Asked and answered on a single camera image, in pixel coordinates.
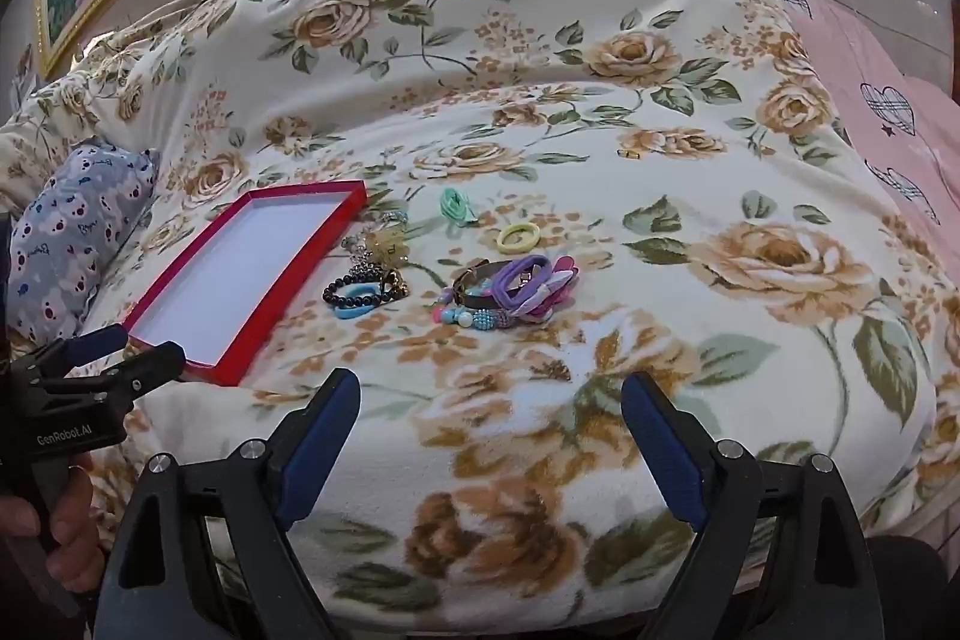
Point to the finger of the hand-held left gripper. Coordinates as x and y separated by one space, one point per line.
146 370
94 340

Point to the person's left hand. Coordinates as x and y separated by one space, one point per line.
71 524

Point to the gold hair claw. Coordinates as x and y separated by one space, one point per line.
388 250

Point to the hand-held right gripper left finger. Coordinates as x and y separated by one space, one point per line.
324 445

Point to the red-rimmed white tray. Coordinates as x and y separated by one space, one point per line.
240 272

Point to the pink hair clip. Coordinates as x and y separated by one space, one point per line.
574 281
562 272

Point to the pink heart print sheet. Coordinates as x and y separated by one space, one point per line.
900 160

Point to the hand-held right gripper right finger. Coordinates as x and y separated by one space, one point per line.
664 452

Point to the grey bear print pillow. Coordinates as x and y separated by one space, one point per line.
75 220

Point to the floral fleece blanket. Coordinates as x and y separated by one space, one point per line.
525 108

